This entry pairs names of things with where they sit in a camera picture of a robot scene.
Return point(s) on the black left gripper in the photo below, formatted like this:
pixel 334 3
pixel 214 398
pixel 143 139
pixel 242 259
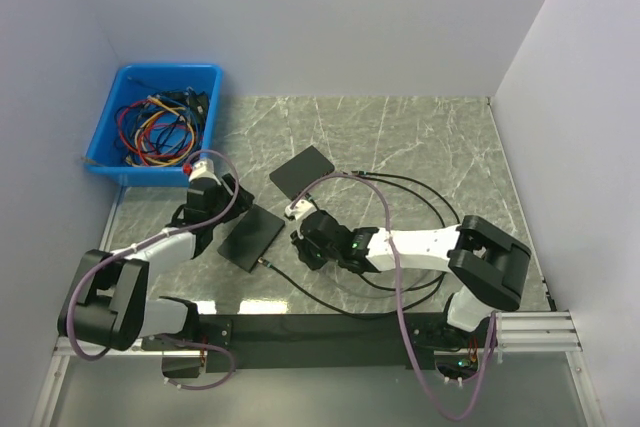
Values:
pixel 243 199

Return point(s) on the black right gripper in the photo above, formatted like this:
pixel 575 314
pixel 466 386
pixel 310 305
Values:
pixel 302 243

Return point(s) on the black network switch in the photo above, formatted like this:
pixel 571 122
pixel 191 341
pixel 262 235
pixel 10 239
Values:
pixel 296 174
pixel 251 238

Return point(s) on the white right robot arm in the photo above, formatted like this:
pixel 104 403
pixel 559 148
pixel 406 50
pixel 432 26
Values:
pixel 491 264

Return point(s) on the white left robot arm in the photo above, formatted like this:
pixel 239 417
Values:
pixel 107 302

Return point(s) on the blue plastic bin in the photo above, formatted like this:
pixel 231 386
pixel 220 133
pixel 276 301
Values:
pixel 156 115

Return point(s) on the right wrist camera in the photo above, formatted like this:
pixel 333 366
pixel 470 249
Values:
pixel 299 210

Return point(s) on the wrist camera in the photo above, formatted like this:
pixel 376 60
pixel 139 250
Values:
pixel 202 169
pixel 299 210

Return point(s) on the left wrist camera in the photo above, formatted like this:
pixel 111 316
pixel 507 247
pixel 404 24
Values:
pixel 202 169

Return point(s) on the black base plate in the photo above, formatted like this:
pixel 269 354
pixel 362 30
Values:
pixel 272 341

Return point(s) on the aluminium rail frame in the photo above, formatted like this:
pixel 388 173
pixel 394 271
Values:
pixel 511 331

